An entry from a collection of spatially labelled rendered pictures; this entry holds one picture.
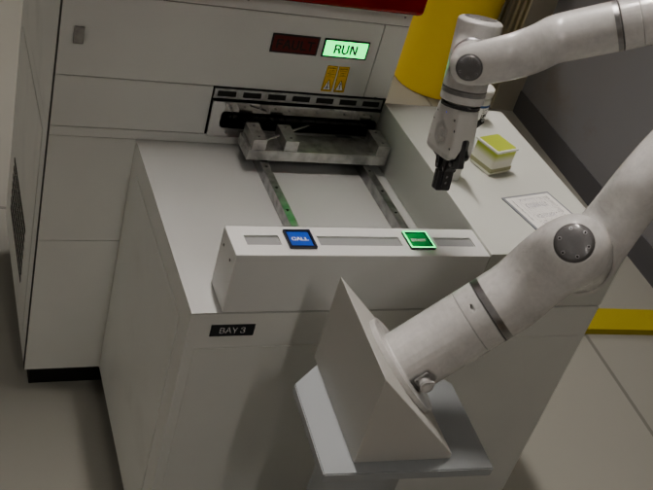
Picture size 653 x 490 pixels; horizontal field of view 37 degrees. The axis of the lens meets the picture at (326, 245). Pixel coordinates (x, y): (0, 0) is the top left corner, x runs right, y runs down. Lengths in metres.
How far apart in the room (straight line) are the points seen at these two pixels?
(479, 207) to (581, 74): 2.60
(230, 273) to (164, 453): 0.49
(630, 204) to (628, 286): 2.40
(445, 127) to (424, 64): 3.09
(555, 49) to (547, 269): 0.41
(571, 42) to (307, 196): 0.78
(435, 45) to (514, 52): 3.15
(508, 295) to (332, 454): 0.40
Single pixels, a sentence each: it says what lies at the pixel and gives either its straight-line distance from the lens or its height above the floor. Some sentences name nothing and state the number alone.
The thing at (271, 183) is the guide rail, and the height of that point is 0.85.
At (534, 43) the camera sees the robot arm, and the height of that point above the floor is 1.44.
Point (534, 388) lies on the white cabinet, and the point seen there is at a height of 0.56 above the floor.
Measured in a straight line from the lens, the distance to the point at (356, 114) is 2.47.
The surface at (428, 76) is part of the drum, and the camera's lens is 4.96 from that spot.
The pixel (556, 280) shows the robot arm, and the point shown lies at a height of 1.18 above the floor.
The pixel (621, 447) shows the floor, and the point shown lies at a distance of 3.32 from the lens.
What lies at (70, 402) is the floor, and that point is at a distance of 2.81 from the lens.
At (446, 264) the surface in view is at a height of 0.94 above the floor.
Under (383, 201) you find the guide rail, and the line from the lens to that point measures 2.32.
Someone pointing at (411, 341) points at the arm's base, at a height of 0.99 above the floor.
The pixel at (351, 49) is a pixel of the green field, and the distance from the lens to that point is 2.38.
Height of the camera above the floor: 2.01
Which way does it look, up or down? 34 degrees down
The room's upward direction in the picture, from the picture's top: 17 degrees clockwise
